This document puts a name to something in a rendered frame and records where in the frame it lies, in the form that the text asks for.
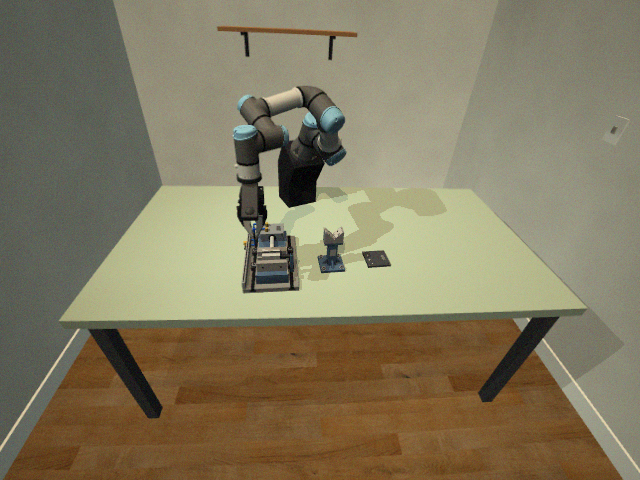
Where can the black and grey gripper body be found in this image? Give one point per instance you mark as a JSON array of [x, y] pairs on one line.
[[260, 191]]

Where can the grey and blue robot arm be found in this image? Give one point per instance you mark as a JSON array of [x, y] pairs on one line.
[[250, 141]]

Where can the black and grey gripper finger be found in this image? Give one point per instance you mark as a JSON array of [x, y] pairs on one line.
[[261, 221], [245, 224]]

